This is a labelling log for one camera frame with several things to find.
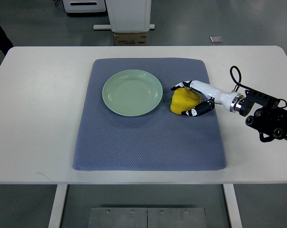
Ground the right white table leg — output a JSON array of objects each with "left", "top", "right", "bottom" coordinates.
[{"left": 223, "top": 184, "right": 243, "bottom": 228}]

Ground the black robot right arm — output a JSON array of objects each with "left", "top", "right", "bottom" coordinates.
[{"left": 232, "top": 89, "right": 287, "bottom": 143}]

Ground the blue textured cloth mat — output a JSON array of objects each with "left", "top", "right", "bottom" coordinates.
[{"left": 73, "top": 58, "right": 227, "bottom": 171}]

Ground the left white table leg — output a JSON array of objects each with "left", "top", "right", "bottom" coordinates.
[{"left": 48, "top": 184, "right": 68, "bottom": 228}]

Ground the light green ceramic plate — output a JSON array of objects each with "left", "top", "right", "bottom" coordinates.
[{"left": 102, "top": 69, "right": 163, "bottom": 117}]

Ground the yellow bell pepper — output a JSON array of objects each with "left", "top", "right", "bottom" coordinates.
[{"left": 170, "top": 88, "right": 202, "bottom": 114}]

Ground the white pedestal column base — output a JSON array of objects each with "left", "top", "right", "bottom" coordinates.
[{"left": 93, "top": 0, "right": 155, "bottom": 33}]

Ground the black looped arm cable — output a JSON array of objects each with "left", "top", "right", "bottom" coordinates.
[{"left": 229, "top": 66, "right": 252, "bottom": 92}]

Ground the small grey floor plate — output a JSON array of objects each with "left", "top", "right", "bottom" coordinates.
[{"left": 210, "top": 36, "right": 223, "bottom": 44}]

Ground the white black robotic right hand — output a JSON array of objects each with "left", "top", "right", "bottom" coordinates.
[{"left": 171, "top": 80, "right": 243, "bottom": 117}]

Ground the white table leg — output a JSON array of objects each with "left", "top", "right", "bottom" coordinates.
[
  {"left": 223, "top": 184, "right": 243, "bottom": 228},
  {"left": 48, "top": 184, "right": 68, "bottom": 228}
]

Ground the brown cardboard box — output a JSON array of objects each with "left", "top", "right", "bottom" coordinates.
[{"left": 113, "top": 32, "right": 147, "bottom": 46}]

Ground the grey metal base plate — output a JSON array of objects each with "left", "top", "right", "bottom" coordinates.
[{"left": 88, "top": 207, "right": 207, "bottom": 228}]

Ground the white machine with slot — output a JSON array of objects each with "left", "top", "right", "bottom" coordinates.
[{"left": 62, "top": 0, "right": 106, "bottom": 13}]

